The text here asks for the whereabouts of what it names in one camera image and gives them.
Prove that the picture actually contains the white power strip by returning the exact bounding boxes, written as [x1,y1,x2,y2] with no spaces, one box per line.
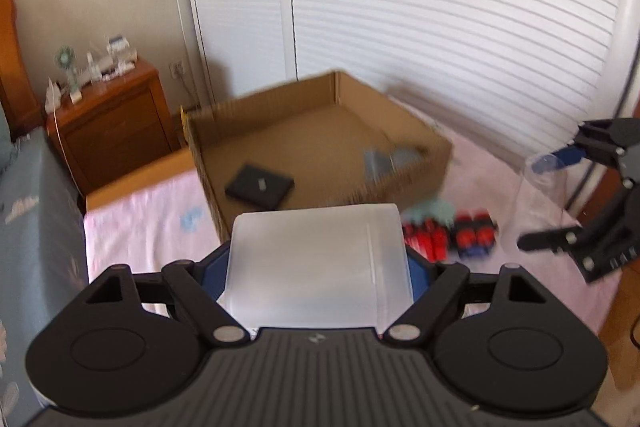
[44,78,63,114]

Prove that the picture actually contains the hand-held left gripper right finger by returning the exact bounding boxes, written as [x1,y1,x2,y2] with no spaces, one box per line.
[382,245,549,349]

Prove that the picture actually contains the wooden nightstand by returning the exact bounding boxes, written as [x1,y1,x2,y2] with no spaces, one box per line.
[46,57,182,196]

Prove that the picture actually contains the wooden bed frame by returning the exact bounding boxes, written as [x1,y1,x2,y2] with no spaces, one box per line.
[85,147,197,214]

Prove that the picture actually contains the cardboard box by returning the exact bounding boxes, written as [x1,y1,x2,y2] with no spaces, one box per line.
[180,70,454,242]

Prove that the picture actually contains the wall outlet with plug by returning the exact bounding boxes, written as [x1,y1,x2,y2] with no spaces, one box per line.
[169,60,197,104]

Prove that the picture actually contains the blue bedsheet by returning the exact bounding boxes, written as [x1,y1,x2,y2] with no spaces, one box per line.
[0,107,92,427]

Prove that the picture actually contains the white cable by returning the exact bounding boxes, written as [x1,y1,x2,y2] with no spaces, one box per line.
[49,106,85,198]

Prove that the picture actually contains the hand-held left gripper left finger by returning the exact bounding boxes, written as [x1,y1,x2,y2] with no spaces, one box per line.
[86,243,252,349]

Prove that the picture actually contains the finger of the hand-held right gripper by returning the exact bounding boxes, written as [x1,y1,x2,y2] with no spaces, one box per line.
[531,119,640,182]
[517,179,640,284]

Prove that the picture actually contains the black flat case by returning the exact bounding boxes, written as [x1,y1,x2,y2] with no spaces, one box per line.
[224,163,296,209]

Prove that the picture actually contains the clear plastic jar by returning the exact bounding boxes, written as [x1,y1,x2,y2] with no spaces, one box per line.
[518,154,583,230]

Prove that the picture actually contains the red toy car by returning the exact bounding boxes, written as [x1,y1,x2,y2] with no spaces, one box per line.
[401,216,452,264]

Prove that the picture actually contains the wooden headboard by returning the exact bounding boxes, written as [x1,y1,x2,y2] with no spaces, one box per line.
[0,0,45,140]

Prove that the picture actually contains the white and blue box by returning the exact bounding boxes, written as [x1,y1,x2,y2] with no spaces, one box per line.
[104,35,139,68]

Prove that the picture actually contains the small green desk fan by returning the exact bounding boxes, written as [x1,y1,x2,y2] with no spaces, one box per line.
[54,45,82,92]

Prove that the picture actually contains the white plastic bottle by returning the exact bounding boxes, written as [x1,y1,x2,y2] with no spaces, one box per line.
[218,203,416,329]

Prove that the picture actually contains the pink floral blanket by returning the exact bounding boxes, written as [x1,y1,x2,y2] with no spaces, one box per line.
[82,94,623,348]

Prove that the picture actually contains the white louvred wardrobe door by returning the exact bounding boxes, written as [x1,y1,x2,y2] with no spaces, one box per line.
[287,0,637,168]
[179,0,298,112]

